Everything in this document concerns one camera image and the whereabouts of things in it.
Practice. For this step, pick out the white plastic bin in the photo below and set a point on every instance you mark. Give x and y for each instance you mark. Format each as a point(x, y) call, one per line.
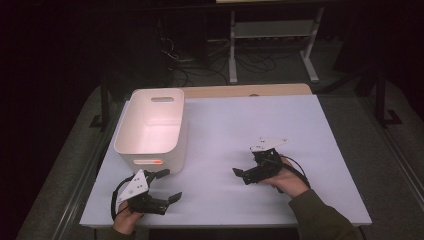
point(151, 133)

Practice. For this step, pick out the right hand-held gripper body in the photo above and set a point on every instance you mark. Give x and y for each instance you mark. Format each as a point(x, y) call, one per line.
point(266, 168)

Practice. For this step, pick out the black metal stand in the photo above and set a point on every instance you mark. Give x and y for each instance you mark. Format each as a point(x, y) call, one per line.
point(381, 100)
point(105, 100)

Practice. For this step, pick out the person's left hand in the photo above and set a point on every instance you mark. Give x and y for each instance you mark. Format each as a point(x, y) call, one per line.
point(125, 220)

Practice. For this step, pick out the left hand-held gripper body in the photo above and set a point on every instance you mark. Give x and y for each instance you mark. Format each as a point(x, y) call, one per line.
point(137, 186)

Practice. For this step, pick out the metal frame rail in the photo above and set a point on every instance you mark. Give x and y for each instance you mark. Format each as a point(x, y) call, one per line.
point(393, 150)
point(83, 173)

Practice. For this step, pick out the person's right hand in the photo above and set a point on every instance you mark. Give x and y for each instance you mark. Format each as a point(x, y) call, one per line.
point(290, 180)

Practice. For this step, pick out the wooden table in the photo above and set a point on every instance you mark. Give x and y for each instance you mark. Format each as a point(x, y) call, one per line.
point(246, 90)

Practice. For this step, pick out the white metal stand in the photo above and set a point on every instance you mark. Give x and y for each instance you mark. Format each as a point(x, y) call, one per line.
point(273, 29)

